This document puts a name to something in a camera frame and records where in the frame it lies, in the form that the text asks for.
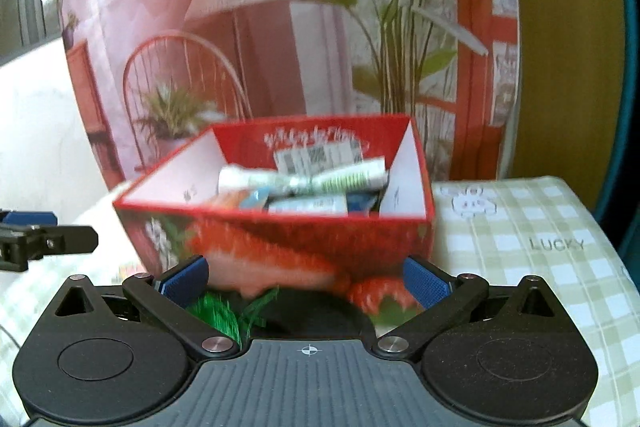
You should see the printed room scene wall cloth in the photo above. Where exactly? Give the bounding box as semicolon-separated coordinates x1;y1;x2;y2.
54;0;522;188

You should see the red strawberry print box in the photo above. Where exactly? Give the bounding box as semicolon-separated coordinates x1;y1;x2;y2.
112;113;436;326

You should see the teal panel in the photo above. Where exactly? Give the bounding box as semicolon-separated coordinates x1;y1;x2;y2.
604;0;640;270

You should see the dark blue packet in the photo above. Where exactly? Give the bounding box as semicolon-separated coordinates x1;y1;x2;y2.
346;191;383;214

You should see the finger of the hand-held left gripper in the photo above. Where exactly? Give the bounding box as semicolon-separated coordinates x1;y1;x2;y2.
0;209;59;226
29;225;99;254

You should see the white tube with green stripes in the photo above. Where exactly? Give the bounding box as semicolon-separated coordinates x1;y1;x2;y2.
218;158;389;196

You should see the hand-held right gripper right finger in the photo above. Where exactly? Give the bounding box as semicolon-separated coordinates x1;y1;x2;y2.
376;256;561;354

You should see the orange packet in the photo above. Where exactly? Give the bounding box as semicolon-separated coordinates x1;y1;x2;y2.
204;188;272;210

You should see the checked green tablecloth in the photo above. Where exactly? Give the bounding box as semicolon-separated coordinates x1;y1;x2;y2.
0;176;640;427

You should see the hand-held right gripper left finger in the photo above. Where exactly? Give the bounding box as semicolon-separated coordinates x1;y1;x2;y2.
50;255;240;354

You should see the light blue packet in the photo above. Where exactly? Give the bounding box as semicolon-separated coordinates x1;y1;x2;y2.
266;195;349;216

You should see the olive yellow panel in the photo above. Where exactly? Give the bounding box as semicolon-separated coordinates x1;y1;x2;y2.
500;0;627;210

